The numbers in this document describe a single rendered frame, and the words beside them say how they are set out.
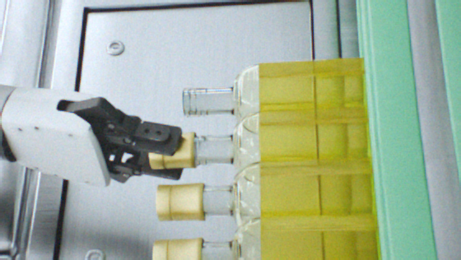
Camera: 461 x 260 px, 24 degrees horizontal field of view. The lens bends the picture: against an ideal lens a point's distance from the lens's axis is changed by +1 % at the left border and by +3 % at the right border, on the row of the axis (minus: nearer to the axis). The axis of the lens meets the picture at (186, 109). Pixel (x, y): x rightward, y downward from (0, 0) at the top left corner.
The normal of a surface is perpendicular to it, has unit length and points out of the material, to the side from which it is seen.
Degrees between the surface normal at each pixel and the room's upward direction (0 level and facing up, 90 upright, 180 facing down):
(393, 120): 90
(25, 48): 90
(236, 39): 90
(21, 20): 90
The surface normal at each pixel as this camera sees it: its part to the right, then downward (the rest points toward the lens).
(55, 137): -0.31, 0.74
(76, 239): -0.12, -0.58
